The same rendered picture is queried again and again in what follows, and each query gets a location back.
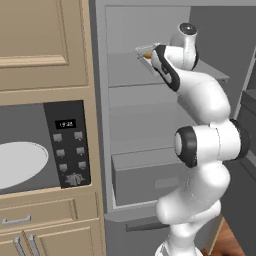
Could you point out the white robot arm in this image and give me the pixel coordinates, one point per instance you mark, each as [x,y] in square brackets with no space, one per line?
[203,143]

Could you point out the grey black microwave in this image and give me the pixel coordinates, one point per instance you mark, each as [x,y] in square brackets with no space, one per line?
[43,146]

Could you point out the white microwave turntable plate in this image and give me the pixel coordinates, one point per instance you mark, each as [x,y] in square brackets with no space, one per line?
[18,164]

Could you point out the grey fridge door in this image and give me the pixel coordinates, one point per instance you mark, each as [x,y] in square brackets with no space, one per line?
[247,126]

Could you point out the beige cupboard door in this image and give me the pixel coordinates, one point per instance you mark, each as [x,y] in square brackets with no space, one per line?
[36,40]
[66,240]
[8,245]

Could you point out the grey fridge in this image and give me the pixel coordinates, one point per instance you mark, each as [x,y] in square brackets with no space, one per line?
[140,110]

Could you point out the grey fridge crisper drawer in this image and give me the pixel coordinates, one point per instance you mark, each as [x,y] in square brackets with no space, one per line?
[143,180]

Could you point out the grey fridge shelf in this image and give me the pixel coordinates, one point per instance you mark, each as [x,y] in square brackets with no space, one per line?
[130,70]

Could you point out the grey fridge freezer drawer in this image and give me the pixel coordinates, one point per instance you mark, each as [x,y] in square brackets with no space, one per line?
[116,238]

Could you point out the beige drawer front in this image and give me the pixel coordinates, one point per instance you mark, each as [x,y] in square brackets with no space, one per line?
[50,210]

